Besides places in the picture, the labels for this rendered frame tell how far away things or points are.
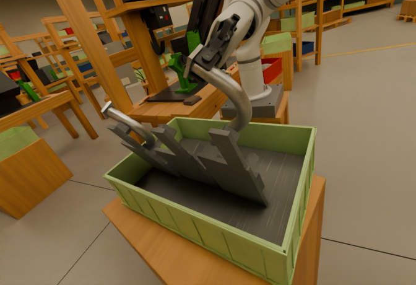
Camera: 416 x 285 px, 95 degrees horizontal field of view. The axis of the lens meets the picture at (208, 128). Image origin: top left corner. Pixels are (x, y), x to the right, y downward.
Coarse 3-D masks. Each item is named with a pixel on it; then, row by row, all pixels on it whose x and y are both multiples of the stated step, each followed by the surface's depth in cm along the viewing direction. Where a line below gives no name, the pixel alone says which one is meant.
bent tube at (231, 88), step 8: (200, 48) 32; (192, 56) 31; (192, 64) 33; (184, 72) 34; (200, 72) 33; (208, 72) 33; (216, 72) 33; (224, 72) 34; (208, 80) 34; (216, 80) 33; (224, 80) 33; (232, 80) 33; (224, 88) 33; (232, 88) 33; (240, 88) 34; (232, 96) 34; (240, 96) 34; (240, 104) 35; (248, 104) 35; (240, 112) 36; (248, 112) 36; (232, 120) 42; (240, 120) 38; (248, 120) 38; (232, 128) 42; (240, 128) 41
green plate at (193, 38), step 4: (188, 32) 153; (192, 32) 151; (196, 32) 149; (188, 36) 154; (192, 36) 152; (196, 36) 150; (188, 40) 155; (192, 40) 153; (196, 40) 151; (200, 40) 153; (188, 44) 156; (192, 44) 154; (196, 44) 152; (192, 48) 155
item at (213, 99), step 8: (232, 64) 179; (232, 72) 157; (208, 88) 138; (216, 88) 134; (200, 96) 128; (208, 96) 125; (216, 96) 133; (224, 96) 143; (200, 104) 117; (208, 104) 125; (216, 104) 134; (176, 112) 115; (184, 112) 112; (192, 112) 111; (200, 112) 118; (208, 112) 125; (216, 112) 134
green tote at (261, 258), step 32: (192, 128) 91; (256, 128) 72; (288, 128) 65; (128, 160) 74; (128, 192) 63; (160, 224) 64; (192, 224) 49; (224, 224) 40; (288, 224) 37; (224, 256) 49; (256, 256) 40; (288, 256) 37
